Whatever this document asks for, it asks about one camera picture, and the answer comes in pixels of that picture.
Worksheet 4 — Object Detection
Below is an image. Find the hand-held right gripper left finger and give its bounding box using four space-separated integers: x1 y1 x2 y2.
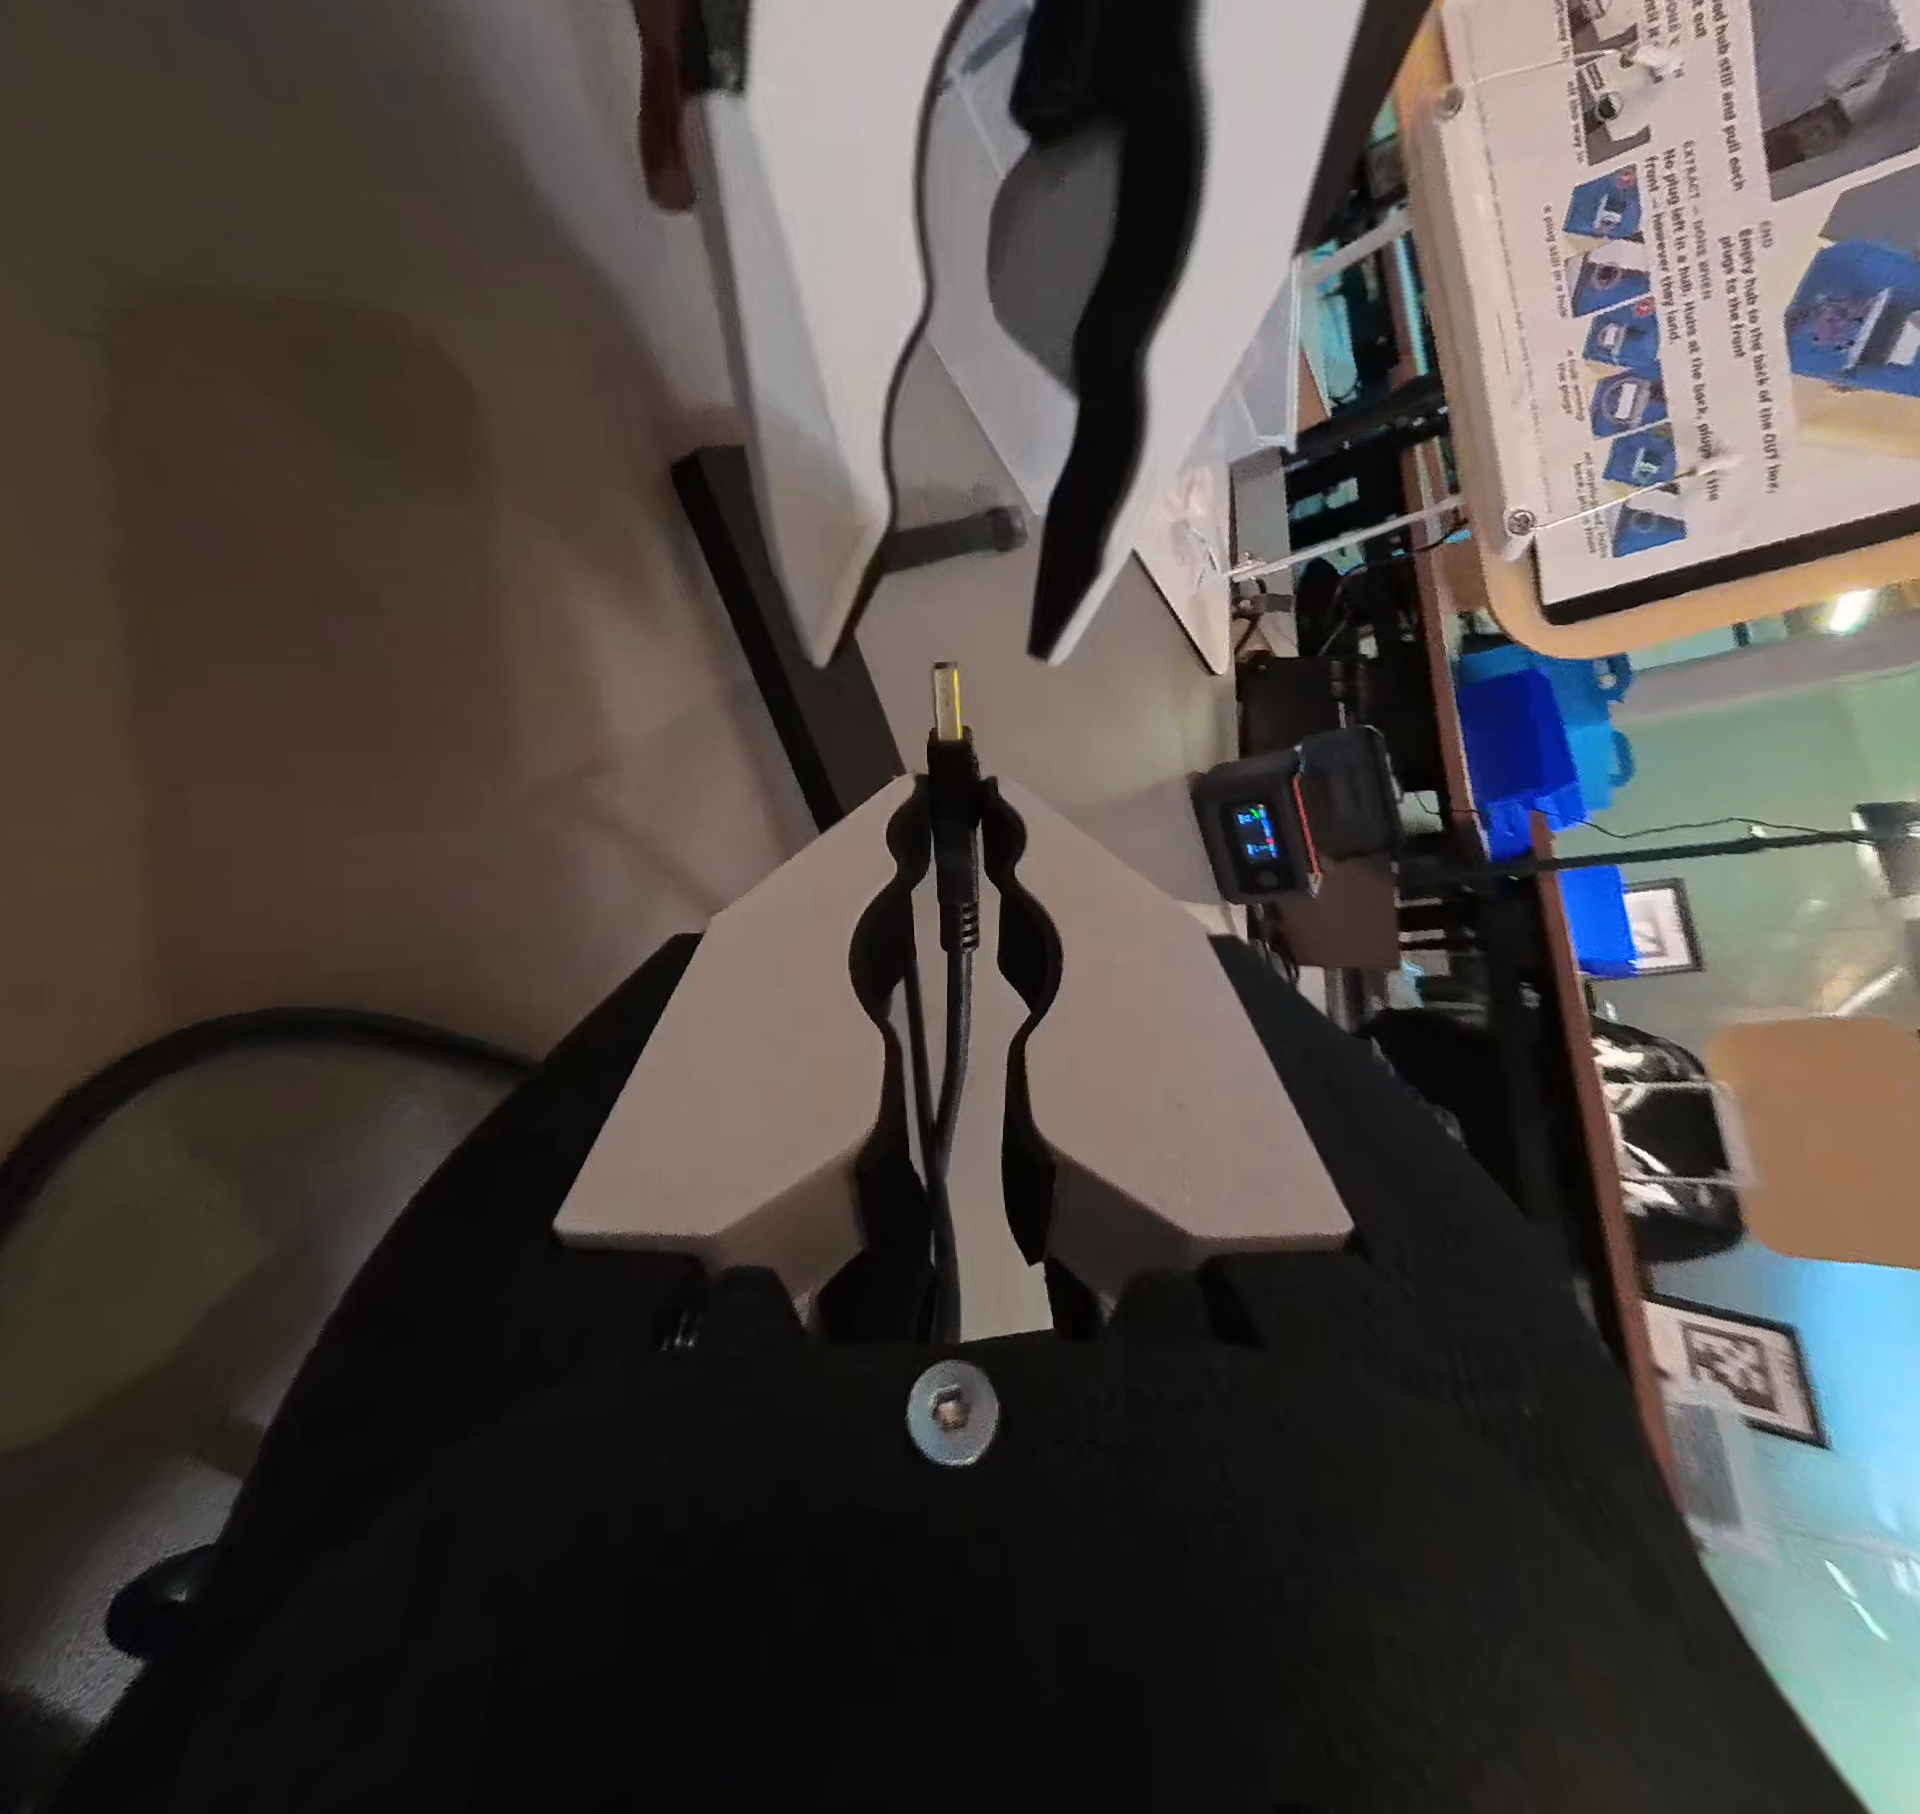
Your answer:
554 772 925 1313

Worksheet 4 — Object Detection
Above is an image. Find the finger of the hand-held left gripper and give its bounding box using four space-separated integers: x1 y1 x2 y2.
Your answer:
1023 0 1401 671
702 0 1036 668

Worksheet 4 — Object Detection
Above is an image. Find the framed picture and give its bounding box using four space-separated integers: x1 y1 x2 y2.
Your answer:
1621 876 1707 974

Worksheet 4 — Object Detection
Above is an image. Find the black flat pad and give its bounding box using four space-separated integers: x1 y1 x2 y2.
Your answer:
670 445 907 833

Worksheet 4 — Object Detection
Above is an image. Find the blue bin with handle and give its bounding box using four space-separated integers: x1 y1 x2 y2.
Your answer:
1459 642 1636 856

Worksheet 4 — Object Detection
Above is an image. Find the instruction sheet board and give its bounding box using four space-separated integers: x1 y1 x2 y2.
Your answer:
1388 0 1920 665

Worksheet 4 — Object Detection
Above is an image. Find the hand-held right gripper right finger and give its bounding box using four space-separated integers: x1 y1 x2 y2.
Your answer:
990 776 1356 1318

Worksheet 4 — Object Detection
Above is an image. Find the light stand with lamp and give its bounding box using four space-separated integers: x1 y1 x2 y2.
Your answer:
1402 794 1920 931

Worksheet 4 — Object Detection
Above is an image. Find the black charger with display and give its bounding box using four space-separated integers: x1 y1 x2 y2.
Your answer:
1192 726 1407 904

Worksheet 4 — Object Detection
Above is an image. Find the brown-topped table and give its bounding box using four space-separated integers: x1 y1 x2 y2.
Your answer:
1525 812 1690 1486
1396 434 1503 833

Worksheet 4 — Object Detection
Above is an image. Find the low blue bin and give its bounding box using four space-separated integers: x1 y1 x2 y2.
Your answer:
1546 862 1640 979

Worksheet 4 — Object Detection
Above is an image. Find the framed printed tag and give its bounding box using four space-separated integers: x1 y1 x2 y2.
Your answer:
1640 1297 1828 1451

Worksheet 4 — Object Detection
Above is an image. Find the clear plastic box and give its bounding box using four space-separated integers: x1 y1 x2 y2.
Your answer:
1662 1403 1748 1538

